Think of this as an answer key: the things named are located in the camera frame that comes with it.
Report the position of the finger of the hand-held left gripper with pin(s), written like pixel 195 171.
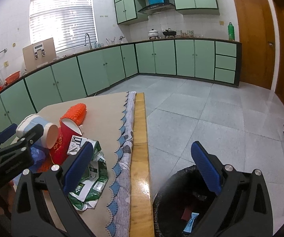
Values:
pixel 30 134
pixel 8 131

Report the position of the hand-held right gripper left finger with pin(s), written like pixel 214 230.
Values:
pixel 79 165

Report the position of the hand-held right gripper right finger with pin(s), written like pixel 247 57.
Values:
pixel 206 167

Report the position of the white and blue paper cup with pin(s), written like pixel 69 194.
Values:
pixel 35 121

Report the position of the green white wrapper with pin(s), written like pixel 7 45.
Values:
pixel 96 177

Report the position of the blue plastic bag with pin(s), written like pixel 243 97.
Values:
pixel 37 156

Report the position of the red paper cup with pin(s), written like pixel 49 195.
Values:
pixel 60 145

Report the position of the black trash bin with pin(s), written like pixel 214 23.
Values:
pixel 171 190

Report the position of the grey crumpled wrapper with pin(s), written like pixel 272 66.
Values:
pixel 201 197

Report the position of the orange foam fruit net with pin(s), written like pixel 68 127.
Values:
pixel 44 166
pixel 75 112

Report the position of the red paper scrap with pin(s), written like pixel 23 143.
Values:
pixel 186 213

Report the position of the beige scalloped tablecloth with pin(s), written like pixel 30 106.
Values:
pixel 100 118

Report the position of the orange colander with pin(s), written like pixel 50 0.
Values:
pixel 12 76

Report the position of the patterned quilted cloth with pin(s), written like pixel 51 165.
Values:
pixel 124 197

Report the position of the blue and white wrapper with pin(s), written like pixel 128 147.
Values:
pixel 190 223

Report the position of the wooden table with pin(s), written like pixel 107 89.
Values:
pixel 139 177

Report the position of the tan board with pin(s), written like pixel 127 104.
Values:
pixel 29 59

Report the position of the grey clip holder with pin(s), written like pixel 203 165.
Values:
pixel 39 50

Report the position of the green base cabinet run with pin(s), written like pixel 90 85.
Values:
pixel 95 66

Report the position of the metal kitchen faucet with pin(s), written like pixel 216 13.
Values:
pixel 90 45

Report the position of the white window blinds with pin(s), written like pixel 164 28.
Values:
pixel 62 22

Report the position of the utensil holder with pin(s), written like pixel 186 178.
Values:
pixel 111 41

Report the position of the glass jar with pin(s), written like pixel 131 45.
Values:
pixel 190 32
pixel 179 33

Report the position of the green plastic bottle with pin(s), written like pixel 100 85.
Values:
pixel 231 32

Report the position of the black wok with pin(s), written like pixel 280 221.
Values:
pixel 169 32

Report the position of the white cooking pot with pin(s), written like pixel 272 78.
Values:
pixel 153 33

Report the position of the range hood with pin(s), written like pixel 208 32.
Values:
pixel 156 8

